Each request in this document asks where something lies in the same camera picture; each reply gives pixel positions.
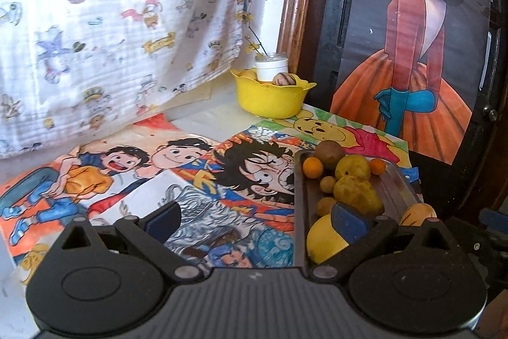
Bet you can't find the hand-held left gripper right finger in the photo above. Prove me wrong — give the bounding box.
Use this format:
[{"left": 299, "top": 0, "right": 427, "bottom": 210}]
[{"left": 310, "top": 203, "right": 463, "bottom": 280}]

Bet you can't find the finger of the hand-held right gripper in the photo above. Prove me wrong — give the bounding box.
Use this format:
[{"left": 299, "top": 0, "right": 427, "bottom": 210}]
[{"left": 478, "top": 206, "right": 508, "bottom": 241}]

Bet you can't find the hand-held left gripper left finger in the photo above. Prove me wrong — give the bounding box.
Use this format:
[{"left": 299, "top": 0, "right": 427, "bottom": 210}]
[{"left": 51, "top": 201, "right": 207, "bottom": 280}]

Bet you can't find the yellow lemon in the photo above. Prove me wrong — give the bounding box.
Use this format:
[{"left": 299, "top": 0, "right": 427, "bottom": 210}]
[{"left": 306, "top": 213, "right": 350, "bottom": 264}]

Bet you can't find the long green pear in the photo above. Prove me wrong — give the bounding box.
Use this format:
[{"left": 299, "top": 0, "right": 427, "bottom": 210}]
[{"left": 332, "top": 176, "right": 385, "bottom": 216}]

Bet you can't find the round yellow pear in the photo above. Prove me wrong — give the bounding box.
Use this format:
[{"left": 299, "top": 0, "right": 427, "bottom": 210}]
[{"left": 334, "top": 154, "right": 371, "bottom": 181}]

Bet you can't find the grey metal tray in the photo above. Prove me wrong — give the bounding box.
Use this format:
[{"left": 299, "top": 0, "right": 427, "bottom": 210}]
[{"left": 296, "top": 148, "right": 422, "bottom": 269}]

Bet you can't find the brown kiwi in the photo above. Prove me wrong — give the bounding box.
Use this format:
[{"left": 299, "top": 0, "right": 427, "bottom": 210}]
[{"left": 314, "top": 140, "right": 346, "bottom": 171}]

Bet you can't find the silver hair warriors drawing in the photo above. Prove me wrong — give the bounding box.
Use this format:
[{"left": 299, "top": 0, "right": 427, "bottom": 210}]
[{"left": 89, "top": 172, "right": 302, "bottom": 269}]

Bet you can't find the two boys drawing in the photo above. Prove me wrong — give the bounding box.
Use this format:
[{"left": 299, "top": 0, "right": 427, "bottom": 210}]
[{"left": 0, "top": 112, "right": 223, "bottom": 276}]

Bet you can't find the yellow scalloped bowl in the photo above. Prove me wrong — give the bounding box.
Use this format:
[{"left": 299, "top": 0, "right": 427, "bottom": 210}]
[{"left": 230, "top": 69, "right": 317, "bottom": 119}]

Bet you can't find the white jar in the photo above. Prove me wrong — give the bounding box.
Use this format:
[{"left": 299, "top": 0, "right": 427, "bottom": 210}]
[{"left": 255, "top": 52, "right": 288, "bottom": 83}]

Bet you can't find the white cartoon printed blanket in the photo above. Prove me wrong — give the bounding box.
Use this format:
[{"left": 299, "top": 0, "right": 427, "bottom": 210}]
[{"left": 0, "top": 0, "right": 258, "bottom": 159}]

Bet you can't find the yellow flower sprig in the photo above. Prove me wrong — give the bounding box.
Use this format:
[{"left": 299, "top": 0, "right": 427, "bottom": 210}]
[{"left": 235, "top": 9, "right": 267, "bottom": 58}]

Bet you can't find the wall poster orange dress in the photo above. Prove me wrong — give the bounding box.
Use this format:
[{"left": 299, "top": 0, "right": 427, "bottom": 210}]
[{"left": 329, "top": 0, "right": 491, "bottom": 165}]

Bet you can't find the wooden door frame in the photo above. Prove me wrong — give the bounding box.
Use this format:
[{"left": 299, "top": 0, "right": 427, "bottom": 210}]
[{"left": 277, "top": 0, "right": 319, "bottom": 74}]

